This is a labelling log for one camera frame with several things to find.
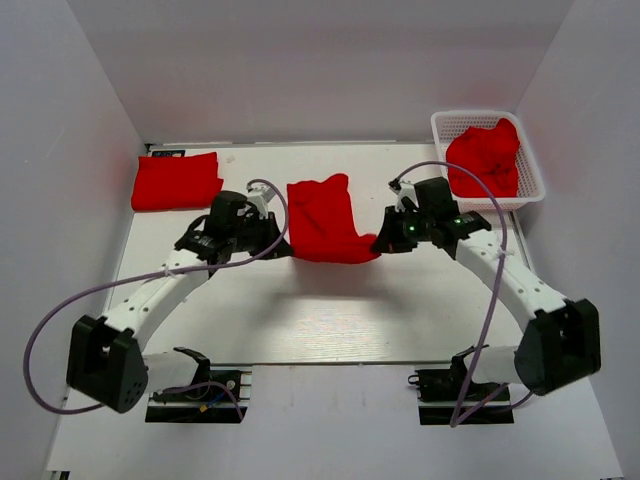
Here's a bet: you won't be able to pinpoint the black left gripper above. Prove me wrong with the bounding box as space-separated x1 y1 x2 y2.
228 212 294 260

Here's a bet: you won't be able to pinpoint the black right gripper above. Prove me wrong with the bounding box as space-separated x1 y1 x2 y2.
372 206 435 254

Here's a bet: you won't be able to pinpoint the red t shirt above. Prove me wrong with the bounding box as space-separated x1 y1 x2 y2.
287 173 379 265
131 152 223 212

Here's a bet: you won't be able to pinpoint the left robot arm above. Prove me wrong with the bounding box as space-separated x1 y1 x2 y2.
66 182 293 413

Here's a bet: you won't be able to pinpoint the white plastic mesh basket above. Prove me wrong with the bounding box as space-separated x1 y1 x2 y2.
430 110 546 211

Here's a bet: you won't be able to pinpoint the crumpled red shirt in basket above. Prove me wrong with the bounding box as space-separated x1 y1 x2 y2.
446 119 520 198

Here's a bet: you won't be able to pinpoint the blue label sticker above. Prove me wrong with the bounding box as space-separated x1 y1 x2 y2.
150 150 185 157

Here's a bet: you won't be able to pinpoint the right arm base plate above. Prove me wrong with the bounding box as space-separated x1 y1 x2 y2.
405 367 516 427

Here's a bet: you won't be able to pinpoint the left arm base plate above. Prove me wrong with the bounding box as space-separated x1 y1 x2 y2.
145 367 252 424

